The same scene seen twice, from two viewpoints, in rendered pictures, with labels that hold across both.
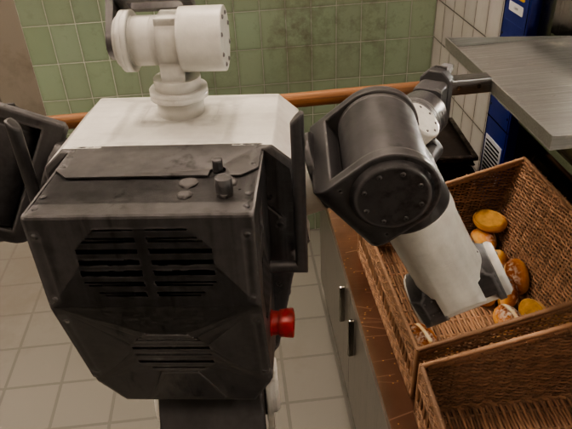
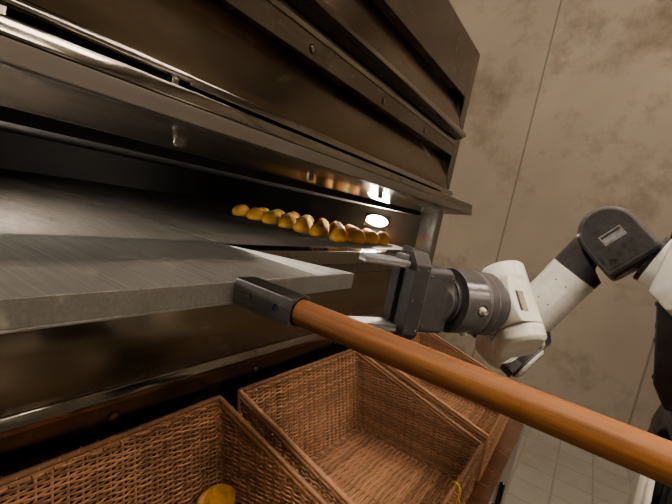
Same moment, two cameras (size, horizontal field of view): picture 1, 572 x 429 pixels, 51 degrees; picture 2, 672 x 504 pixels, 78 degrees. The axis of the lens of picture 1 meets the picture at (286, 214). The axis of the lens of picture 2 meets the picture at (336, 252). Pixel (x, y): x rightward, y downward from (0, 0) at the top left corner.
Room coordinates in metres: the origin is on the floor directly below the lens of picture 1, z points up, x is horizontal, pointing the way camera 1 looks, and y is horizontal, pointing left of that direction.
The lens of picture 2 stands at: (1.51, -0.05, 1.32)
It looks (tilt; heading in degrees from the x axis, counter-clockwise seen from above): 7 degrees down; 216
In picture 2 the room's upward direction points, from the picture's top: 11 degrees clockwise
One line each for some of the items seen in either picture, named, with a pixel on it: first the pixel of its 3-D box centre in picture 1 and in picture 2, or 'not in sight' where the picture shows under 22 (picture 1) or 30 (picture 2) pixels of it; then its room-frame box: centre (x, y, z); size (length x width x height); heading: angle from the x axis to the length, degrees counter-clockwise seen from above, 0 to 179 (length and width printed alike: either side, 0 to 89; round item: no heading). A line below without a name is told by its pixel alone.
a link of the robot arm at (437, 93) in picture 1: (424, 110); (436, 298); (0.99, -0.26, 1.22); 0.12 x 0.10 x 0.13; 149
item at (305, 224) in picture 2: not in sight; (313, 224); (0.07, -1.25, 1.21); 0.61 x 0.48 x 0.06; 94
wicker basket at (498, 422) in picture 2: not in sight; (441, 385); (-0.02, -0.54, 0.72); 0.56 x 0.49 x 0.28; 5
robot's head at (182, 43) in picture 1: (178, 50); not in sight; (0.62, 0.10, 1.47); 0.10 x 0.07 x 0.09; 86
